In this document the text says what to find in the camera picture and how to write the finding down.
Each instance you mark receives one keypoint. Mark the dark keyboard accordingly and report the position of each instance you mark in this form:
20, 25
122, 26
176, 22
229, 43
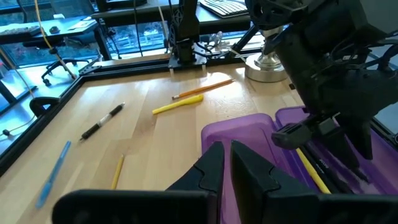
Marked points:
17, 30

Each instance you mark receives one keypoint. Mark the black and white pen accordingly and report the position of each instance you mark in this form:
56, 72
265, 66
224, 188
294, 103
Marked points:
102, 121

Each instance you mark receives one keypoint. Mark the black desk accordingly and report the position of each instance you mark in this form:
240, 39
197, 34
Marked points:
71, 32

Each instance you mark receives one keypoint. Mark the black pen white print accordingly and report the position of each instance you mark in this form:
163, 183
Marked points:
362, 176
323, 169

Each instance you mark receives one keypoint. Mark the office chair base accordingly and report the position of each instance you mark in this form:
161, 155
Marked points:
59, 65

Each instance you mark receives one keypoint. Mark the blue translucent pen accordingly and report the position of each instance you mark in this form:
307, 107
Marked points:
53, 175

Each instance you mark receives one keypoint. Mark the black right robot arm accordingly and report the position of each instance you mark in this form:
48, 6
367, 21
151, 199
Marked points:
186, 31

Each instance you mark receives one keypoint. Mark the purple plastic supply box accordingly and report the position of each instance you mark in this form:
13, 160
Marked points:
248, 130

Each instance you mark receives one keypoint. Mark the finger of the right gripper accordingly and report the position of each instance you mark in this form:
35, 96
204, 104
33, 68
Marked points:
357, 133
292, 135

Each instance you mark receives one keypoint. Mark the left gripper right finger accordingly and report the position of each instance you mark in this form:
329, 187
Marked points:
280, 205

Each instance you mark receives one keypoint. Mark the yellow pencil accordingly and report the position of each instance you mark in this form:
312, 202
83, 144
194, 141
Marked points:
118, 171

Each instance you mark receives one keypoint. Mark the computer mouse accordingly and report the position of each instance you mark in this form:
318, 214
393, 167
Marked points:
54, 30

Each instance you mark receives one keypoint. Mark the yellow highlighter pen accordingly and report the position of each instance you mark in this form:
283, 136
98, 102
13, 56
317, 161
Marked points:
183, 102
312, 171

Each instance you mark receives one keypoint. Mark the dark grey desk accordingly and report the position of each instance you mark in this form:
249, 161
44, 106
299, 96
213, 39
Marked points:
140, 15

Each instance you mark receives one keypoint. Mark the black aluminium table frame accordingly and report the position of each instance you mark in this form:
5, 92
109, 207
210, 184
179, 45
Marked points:
124, 69

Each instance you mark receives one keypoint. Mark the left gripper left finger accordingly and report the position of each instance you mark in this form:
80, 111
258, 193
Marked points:
186, 205

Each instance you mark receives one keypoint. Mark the black frame clamp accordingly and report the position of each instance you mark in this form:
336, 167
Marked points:
43, 104

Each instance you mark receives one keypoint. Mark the orange pencil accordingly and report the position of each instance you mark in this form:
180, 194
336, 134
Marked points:
202, 89

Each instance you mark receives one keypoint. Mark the sheet of paper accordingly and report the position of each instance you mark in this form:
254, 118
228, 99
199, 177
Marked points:
82, 24

